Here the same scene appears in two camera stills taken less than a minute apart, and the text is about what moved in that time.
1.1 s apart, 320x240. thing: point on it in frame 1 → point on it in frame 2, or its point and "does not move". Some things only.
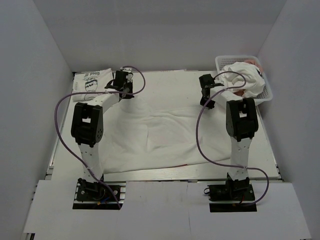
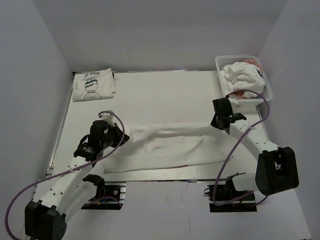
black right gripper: x=211 y=105 → x=214 y=122
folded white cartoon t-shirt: x=94 y=81 does not move
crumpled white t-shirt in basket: x=246 y=78 does not move
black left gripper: x=130 y=83 → x=119 y=132
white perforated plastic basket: x=222 y=61 does not move
